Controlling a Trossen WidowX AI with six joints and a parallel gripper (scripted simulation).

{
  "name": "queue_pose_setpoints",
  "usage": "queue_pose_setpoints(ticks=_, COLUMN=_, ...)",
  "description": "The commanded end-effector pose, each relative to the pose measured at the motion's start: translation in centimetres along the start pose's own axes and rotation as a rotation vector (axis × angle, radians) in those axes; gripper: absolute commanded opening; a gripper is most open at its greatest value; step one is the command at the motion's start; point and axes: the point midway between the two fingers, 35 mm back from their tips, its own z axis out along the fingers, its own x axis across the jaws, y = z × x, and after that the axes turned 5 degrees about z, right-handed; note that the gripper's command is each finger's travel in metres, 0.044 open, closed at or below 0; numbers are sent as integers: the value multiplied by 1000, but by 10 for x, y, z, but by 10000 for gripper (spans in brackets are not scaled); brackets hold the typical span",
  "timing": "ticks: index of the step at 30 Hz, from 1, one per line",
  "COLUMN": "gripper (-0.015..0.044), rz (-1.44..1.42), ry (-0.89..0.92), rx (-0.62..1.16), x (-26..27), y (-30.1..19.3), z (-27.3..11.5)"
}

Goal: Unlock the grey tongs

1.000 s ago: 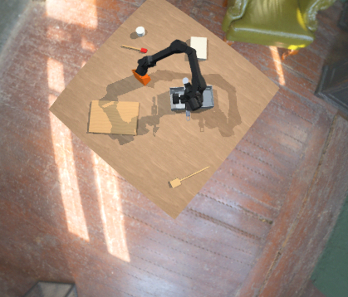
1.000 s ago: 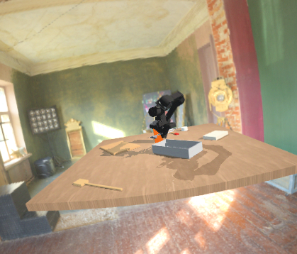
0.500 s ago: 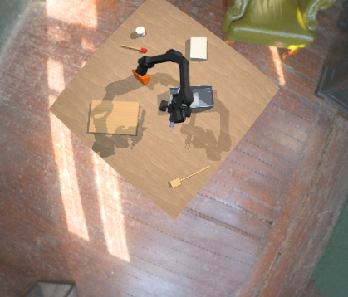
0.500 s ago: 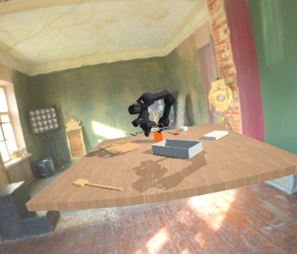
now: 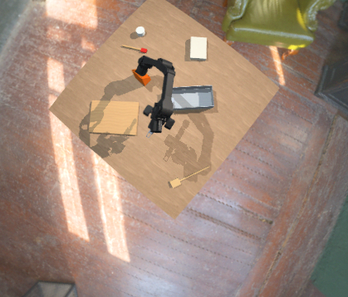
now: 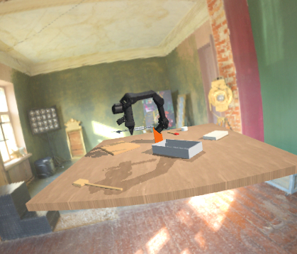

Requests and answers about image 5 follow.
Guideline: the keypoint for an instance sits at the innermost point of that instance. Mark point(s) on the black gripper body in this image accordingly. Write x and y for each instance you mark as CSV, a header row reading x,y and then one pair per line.
x,y
168,124

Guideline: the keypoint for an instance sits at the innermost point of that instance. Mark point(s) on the grey roasting tin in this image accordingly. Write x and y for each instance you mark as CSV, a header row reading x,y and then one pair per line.
x,y
193,97

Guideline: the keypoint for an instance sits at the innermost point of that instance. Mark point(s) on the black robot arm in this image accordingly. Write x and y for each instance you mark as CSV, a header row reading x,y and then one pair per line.
x,y
165,105

